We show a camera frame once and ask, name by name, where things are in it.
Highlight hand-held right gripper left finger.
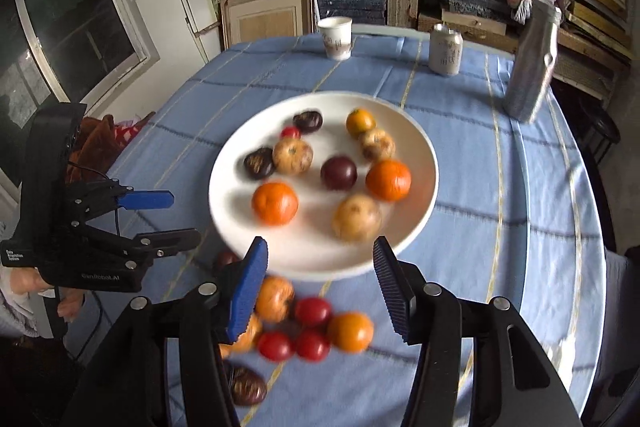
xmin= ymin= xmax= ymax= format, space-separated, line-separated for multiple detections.
xmin=62 ymin=236 xmax=269 ymax=427

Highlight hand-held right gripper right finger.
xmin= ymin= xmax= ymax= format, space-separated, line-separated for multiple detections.
xmin=371 ymin=235 xmax=583 ymax=427

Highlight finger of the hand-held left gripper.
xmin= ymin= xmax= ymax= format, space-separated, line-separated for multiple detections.
xmin=64 ymin=178 xmax=175 ymax=230
xmin=82 ymin=226 xmax=202 ymax=261

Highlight speckled yellow passion fruit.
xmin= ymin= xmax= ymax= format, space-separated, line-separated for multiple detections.
xmin=272 ymin=138 xmax=315 ymax=175
xmin=218 ymin=313 xmax=263 ymax=358
xmin=255 ymin=276 xmax=296 ymax=324

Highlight dark red plum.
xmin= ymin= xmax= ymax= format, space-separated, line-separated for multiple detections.
xmin=320 ymin=155 xmax=358 ymax=191
xmin=214 ymin=250 xmax=242 ymax=275

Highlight small orange tangerine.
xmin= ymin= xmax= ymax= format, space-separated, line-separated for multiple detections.
xmin=327 ymin=312 xmax=375 ymax=354

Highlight white plate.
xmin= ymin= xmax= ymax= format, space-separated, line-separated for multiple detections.
xmin=208 ymin=91 xmax=439 ymax=282

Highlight large tan passion fruit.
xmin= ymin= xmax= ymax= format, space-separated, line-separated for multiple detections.
xmin=332 ymin=194 xmax=383 ymax=242

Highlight large orange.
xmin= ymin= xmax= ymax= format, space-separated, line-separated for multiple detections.
xmin=365 ymin=159 xmax=412 ymax=202
xmin=251 ymin=182 xmax=299 ymax=227

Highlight dark brown water chestnut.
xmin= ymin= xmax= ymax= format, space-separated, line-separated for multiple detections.
xmin=243 ymin=148 xmax=277 ymax=180
xmin=222 ymin=362 xmax=268 ymax=407
xmin=292 ymin=109 xmax=324 ymax=134

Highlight small speckled passion fruit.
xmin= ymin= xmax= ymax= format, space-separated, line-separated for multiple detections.
xmin=360 ymin=128 xmax=397 ymax=162

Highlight small yellow-orange tangerine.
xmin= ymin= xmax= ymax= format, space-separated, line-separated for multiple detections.
xmin=346 ymin=108 xmax=377 ymax=138

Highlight person's left forearm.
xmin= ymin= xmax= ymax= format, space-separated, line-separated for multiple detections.
xmin=0 ymin=292 xmax=41 ymax=338

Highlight person's left hand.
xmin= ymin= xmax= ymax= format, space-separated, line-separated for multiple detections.
xmin=9 ymin=267 xmax=87 ymax=323

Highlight red striped cloth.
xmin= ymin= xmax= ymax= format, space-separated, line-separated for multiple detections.
xmin=114 ymin=117 xmax=151 ymax=145

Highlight blue plaid tablecloth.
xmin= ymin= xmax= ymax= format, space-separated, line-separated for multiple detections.
xmin=75 ymin=32 xmax=608 ymax=427

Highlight white framed window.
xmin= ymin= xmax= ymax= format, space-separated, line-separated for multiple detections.
xmin=10 ymin=0 xmax=161 ymax=108

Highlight white paper cup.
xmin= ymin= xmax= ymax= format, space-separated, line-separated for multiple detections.
xmin=317 ymin=17 xmax=353 ymax=60

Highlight white drink can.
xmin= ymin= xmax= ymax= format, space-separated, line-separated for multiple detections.
xmin=428 ymin=23 xmax=464 ymax=78

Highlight silver metal bottle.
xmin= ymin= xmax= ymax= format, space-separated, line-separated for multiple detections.
xmin=502 ymin=0 xmax=563 ymax=124

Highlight black stool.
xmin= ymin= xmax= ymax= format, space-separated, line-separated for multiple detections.
xmin=580 ymin=99 xmax=623 ymax=165

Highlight light wooden picture frame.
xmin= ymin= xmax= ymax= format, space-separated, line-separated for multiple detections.
xmin=220 ymin=0 xmax=316 ymax=52

